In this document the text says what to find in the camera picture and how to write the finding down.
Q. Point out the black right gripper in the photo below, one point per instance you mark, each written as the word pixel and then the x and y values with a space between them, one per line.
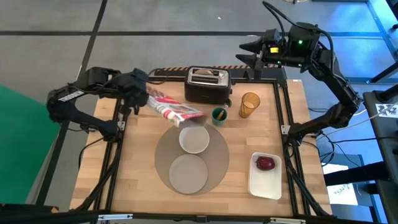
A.
pixel 275 56

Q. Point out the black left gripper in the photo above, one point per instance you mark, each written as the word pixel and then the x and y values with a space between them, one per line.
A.
pixel 133 88

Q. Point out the red white cereal box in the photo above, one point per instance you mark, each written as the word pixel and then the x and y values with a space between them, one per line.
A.
pixel 174 109

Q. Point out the amber drinking glass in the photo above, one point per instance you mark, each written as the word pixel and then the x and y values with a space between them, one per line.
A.
pixel 248 105

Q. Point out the green cup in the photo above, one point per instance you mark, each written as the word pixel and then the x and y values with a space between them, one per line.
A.
pixel 217 121

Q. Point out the red apple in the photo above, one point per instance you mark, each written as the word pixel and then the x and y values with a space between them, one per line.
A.
pixel 265 163

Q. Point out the white rectangular tray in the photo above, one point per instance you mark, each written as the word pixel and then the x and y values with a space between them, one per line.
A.
pixel 264 183

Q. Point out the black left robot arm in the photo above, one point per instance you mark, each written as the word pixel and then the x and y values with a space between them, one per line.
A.
pixel 77 116

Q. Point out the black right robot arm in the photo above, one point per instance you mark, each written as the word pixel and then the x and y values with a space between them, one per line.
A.
pixel 335 81

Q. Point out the black silver toaster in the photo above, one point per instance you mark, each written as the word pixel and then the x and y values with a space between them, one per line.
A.
pixel 206 91

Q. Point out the white bowl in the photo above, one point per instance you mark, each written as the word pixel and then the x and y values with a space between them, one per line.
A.
pixel 194 139

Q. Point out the grey plate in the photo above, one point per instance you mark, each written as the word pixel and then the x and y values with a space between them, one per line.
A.
pixel 188 174

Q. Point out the round grey placemat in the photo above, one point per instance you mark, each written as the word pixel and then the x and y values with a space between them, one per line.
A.
pixel 217 161

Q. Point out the green floor mat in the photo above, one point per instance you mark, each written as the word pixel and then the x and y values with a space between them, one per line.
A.
pixel 21 146

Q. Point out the white label with black marks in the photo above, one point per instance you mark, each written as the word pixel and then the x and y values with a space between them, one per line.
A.
pixel 387 110

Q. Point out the black metal bar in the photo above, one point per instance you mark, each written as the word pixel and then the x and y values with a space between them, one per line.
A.
pixel 354 175

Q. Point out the black cart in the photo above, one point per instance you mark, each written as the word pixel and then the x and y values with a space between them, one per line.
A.
pixel 385 146

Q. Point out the white paper note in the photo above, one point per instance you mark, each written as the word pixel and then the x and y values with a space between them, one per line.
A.
pixel 342 194

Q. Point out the silver bracket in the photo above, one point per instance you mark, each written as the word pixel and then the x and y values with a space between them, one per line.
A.
pixel 287 221
pixel 115 216

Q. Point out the metal frame stand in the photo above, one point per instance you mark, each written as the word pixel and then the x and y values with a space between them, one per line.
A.
pixel 381 34

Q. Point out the black aluminium table frame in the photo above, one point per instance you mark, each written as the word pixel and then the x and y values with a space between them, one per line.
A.
pixel 217 217

